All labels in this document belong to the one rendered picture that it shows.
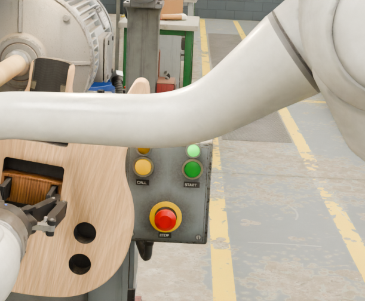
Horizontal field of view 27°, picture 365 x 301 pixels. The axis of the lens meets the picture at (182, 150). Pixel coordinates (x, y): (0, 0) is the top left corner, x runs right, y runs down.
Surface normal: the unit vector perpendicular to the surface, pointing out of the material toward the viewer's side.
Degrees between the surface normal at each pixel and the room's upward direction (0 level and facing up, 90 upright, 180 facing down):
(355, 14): 86
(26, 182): 87
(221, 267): 0
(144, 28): 90
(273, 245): 0
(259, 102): 117
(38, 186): 87
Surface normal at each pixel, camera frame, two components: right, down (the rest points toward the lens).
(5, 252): 0.84, -0.52
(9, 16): -0.04, 0.12
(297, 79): -0.08, 0.64
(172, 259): 0.04, -0.96
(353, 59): -0.55, 0.37
